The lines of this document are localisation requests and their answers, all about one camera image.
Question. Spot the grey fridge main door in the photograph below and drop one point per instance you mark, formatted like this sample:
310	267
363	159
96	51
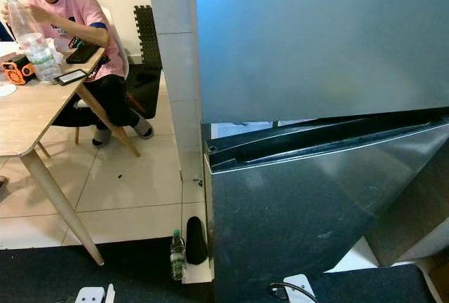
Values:
287	219

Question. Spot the grey fridge freezer door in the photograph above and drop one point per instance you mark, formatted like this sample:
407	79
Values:
323	36

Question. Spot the light wooden table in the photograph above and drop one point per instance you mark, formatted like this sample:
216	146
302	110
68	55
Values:
28	120

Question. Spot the white round lid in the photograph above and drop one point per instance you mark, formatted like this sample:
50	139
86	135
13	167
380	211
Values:
7	90

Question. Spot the orange black device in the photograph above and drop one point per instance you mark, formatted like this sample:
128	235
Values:
15	73

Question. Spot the large clear water bottle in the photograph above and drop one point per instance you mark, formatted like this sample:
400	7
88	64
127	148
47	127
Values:
42	54

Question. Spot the black wallet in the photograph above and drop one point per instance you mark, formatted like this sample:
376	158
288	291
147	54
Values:
82	55

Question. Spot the person in pink shirt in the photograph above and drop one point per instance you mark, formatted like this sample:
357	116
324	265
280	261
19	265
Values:
74	5

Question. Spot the black seat chair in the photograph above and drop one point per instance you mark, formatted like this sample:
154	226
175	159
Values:
146	89

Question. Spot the black foam puzzle mat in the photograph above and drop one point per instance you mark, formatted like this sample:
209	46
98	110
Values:
149	36

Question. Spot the dark blue floor carpet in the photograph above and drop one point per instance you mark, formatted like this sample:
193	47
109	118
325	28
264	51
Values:
133	282

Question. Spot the small green-capped bottle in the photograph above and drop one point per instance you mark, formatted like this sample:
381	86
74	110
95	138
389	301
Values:
177	257

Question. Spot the black oval object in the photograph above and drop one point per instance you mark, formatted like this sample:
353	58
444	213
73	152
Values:
196	241

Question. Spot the black smartphone with pale frame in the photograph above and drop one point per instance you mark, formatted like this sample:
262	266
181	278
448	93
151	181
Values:
71	77

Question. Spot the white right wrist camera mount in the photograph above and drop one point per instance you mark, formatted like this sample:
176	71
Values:
298	290

